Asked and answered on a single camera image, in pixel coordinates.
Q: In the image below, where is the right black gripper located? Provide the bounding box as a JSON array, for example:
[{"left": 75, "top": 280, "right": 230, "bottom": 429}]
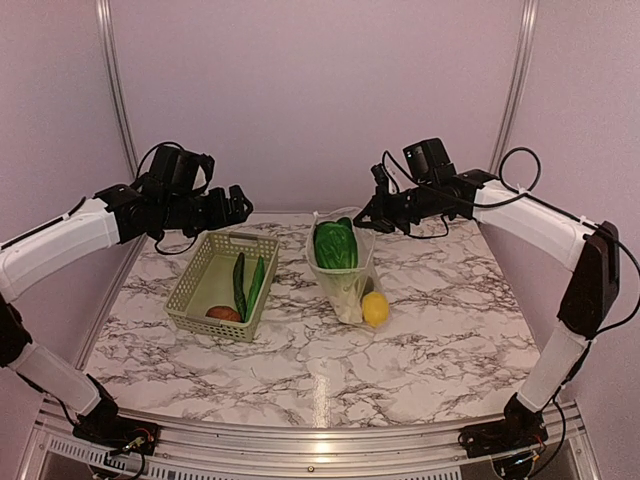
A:
[{"left": 353, "top": 181, "right": 441, "bottom": 234}]

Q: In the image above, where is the clear zip top bag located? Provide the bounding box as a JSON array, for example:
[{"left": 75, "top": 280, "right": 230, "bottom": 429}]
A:
[{"left": 306, "top": 207, "right": 391, "bottom": 328}]

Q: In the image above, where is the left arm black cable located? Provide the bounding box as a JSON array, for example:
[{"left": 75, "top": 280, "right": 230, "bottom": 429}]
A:
[{"left": 134, "top": 142, "right": 201, "bottom": 256}]

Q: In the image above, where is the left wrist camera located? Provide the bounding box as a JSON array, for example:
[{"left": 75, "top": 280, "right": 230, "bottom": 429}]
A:
[{"left": 145, "top": 142, "right": 215, "bottom": 197}]

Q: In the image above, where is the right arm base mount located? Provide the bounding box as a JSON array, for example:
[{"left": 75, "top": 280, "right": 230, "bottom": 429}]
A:
[{"left": 458, "top": 394, "right": 548, "bottom": 458}]

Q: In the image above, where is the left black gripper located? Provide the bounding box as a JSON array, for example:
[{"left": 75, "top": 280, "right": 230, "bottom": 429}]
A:
[{"left": 161, "top": 183, "right": 252, "bottom": 237}]

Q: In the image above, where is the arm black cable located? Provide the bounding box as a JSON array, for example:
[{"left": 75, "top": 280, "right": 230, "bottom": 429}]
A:
[
  {"left": 134, "top": 142, "right": 201, "bottom": 256},
  {"left": 379, "top": 146, "right": 640, "bottom": 334}
]

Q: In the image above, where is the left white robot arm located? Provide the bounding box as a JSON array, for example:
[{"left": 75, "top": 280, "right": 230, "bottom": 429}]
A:
[{"left": 1, "top": 184, "right": 253, "bottom": 445}]

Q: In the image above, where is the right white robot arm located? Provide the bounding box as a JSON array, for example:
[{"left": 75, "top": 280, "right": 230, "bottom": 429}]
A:
[{"left": 356, "top": 165, "right": 622, "bottom": 412}]

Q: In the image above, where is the green bok choy toy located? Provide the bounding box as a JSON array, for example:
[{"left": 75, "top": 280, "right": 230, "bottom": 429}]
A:
[{"left": 313, "top": 217, "right": 364, "bottom": 324}]

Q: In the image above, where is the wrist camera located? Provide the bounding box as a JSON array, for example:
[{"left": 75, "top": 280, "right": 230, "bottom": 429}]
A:
[
  {"left": 145, "top": 142, "right": 215, "bottom": 197},
  {"left": 403, "top": 138, "right": 456, "bottom": 185}
]

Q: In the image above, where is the bright green pepper toy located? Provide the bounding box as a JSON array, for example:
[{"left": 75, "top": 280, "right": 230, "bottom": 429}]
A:
[{"left": 244, "top": 256, "right": 265, "bottom": 323}]

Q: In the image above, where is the front aluminium rail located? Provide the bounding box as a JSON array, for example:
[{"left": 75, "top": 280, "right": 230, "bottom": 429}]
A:
[{"left": 14, "top": 407, "right": 601, "bottom": 480}]

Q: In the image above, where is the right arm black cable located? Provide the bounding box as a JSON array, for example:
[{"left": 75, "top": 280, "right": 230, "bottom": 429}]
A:
[{"left": 379, "top": 146, "right": 640, "bottom": 334}]

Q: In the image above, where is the left aluminium frame post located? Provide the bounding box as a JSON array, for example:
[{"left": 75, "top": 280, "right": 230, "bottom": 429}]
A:
[{"left": 95, "top": 0, "right": 138, "bottom": 178}]

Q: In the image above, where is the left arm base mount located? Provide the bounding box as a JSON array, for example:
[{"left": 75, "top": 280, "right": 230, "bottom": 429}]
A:
[{"left": 73, "top": 386, "right": 160, "bottom": 456}]

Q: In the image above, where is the aluminium frame post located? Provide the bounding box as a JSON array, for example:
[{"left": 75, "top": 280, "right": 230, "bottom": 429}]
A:
[
  {"left": 490, "top": 0, "right": 539, "bottom": 173},
  {"left": 95, "top": 0, "right": 138, "bottom": 178}
]

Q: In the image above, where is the brown orange round toy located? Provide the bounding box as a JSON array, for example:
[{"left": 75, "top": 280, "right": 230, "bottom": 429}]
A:
[{"left": 205, "top": 306, "right": 243, "bottom": 323}]

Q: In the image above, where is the right aluminium frame post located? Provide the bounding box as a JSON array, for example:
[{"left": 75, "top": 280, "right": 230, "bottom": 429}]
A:
[{"left": 490, "top": 0, "right": 539, "bottom": 173}]

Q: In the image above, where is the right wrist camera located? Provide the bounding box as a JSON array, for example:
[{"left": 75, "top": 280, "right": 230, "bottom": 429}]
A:
[{"left": 403, "top": 138, "right": 456, "bottom": 185}]

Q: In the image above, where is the green perforated plastic basket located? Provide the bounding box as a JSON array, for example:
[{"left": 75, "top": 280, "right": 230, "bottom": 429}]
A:
[{"left": 164, "top": 232, "right": 279, "bottom": 343}]

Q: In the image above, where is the yellow lemon toy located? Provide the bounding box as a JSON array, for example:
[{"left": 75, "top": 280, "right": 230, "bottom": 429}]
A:
[{"left": 361, "top": 291, "right": 390, "bottom": 328}]

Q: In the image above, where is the dark green cucumber toy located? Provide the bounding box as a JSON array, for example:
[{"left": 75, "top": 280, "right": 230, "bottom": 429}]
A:
[{"left": 232, "top": 252, "right": 247, "bottom": 322}]

